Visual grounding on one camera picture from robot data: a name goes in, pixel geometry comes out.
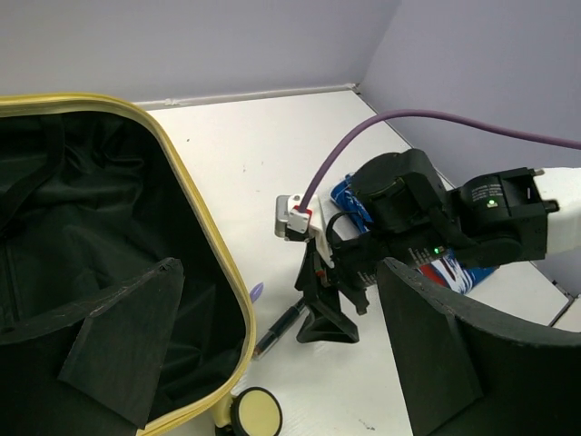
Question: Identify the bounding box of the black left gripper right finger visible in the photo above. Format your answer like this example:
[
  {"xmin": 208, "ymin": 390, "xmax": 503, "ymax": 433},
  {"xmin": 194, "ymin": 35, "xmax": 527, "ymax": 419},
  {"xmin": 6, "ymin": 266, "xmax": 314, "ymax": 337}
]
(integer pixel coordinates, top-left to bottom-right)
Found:
[{"xmin": 377, "ymin": 259, "xmax": 580, "ymax": 435}]

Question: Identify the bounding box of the yellow hard-shell suitcase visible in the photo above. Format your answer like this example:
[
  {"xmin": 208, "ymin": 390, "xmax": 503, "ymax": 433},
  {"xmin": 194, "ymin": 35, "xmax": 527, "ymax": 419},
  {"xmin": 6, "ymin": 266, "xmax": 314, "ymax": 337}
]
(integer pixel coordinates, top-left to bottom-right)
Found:
[{"xmin": 1, "ymin": 94, "xmax": 283, "ymax": 435}]

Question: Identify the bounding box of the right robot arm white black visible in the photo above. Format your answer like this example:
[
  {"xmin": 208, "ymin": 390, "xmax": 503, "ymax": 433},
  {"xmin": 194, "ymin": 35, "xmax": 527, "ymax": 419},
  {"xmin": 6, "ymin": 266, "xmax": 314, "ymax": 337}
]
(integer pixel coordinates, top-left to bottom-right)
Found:
[{"xmin": 296, "ymin": 149, "xmax": 580, "ymax": 343}]

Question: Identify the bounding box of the black pen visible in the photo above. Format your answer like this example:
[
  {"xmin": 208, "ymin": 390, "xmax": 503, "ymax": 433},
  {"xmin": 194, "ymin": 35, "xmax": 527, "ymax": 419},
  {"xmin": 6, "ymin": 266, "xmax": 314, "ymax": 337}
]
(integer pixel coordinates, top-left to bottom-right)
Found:
[{"xmin": 253, "ymin": 299, "xmax": 305, "ymax": 359}]

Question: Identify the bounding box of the blue white red patterned cloth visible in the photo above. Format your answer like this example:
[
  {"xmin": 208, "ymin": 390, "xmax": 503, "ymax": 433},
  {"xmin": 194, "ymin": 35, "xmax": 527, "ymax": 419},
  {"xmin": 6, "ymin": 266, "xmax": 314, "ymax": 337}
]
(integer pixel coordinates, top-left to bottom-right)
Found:
[{"xmin": 330, "ymin": 173, "xmax": 497, "ymax": 295}]

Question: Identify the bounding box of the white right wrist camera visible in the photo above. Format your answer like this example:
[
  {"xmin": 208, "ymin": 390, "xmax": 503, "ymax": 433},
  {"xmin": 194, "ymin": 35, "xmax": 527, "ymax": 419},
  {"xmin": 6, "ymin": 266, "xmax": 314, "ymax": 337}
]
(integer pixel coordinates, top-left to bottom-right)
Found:
[{"xmin": 274, "ymin": 194, "xmax": 334, "ymax": 268}]

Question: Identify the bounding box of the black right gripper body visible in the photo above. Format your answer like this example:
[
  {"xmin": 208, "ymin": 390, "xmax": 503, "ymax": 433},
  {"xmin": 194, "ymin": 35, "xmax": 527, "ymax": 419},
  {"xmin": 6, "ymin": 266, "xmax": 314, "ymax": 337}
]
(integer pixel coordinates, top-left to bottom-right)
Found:
[{"xmin": 325, "ymin": 213, "xmax": 411, "ymax": 315}]

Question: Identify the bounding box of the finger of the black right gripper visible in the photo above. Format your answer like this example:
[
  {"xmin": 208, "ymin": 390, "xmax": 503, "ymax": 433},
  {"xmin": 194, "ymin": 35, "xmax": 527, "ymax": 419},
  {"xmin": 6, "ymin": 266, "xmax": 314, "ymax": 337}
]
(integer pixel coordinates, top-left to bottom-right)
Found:
[
  {"xmin": 296, "ymin": 290, "xmax": 359, "ymax": 344},
  {"xmin": 295, "ymin": 241, "xmax": 320, "ymax": 313}
]

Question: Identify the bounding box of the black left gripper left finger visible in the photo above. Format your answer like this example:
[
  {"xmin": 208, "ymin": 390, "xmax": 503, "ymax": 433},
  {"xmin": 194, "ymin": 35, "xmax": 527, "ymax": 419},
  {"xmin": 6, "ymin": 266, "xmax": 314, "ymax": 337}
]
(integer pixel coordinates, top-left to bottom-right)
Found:
[{"xmin": 1, "ymin": 258, "xmax": 184, "ymax": 435}]

